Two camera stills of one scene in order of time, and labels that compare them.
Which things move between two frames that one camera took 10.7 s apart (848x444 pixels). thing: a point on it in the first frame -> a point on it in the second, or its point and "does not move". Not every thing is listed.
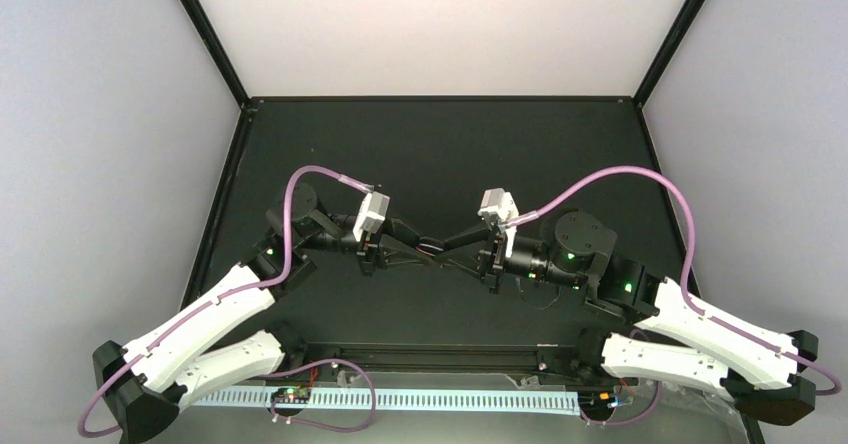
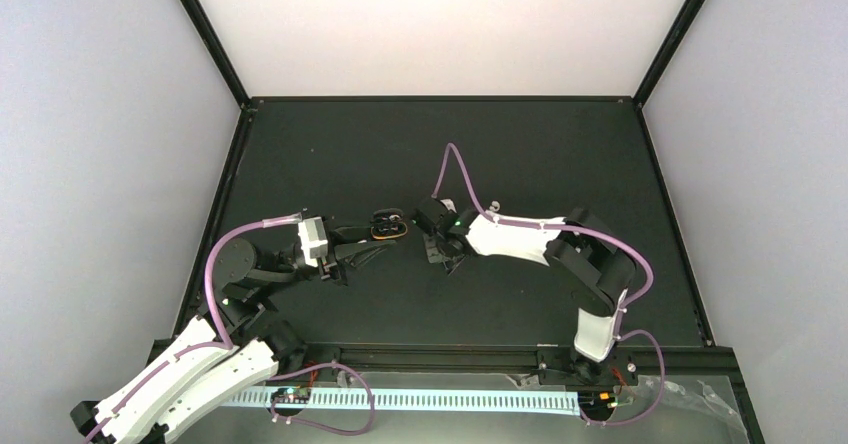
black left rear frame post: x=207 y=26 does not move
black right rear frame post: x=679 y=36 does not move
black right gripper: x=486 y=262 -> x=443 y=257
